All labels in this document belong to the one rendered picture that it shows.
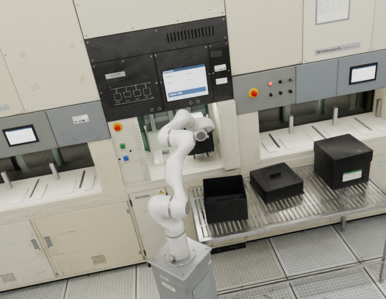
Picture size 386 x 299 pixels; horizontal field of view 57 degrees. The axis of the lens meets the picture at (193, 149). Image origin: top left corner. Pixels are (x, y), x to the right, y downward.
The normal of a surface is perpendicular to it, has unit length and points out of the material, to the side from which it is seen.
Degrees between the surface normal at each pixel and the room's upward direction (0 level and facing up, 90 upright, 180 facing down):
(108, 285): 0
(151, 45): 90
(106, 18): 92
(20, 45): 90
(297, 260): 0
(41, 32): 90
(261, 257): 0
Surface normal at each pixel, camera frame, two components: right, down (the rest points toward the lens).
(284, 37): 0.14, 0.47
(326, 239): -0.14, -0.87
